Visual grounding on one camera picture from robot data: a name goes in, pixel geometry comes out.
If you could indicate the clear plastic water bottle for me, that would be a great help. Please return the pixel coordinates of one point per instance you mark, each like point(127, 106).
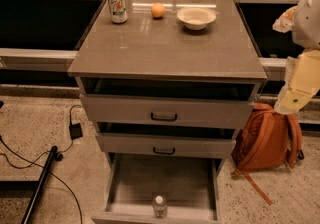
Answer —
point(160, 206)

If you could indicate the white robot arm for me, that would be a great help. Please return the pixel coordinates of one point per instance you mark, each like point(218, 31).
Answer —
point(302, 74)

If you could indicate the grey drawer cabinet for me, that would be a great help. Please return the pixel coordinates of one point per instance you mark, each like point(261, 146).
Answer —
point(161, 58)

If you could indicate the middle grey drawer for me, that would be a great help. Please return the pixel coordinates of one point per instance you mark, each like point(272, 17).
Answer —
point(165, 145)

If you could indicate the grey drawer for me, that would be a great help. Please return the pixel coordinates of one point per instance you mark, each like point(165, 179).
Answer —
point(170, 112)
point(165, 145)
point(189, 185)

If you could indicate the top grey drawer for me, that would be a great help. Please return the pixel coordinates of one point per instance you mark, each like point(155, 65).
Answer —
point(170, 112)

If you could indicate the bottom grey drawer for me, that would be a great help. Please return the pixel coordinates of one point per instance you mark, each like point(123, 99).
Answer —
point(189, 185)

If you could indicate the white bowl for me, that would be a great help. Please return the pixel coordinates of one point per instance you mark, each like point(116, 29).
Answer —
point(196, 18)

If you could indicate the orange fruit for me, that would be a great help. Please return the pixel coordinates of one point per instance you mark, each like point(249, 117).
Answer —
point(157, 10)

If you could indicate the black power adapter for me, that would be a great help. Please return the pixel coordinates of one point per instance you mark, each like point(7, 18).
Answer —
point(75, 131)

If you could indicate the white green soda can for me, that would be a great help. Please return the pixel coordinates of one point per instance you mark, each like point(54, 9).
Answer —
point(117, 10)

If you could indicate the orange backpack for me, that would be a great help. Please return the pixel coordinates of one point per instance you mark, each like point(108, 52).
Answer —
point(268, 139)

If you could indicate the black pole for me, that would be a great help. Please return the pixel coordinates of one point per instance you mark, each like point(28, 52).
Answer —
point(40, 185)

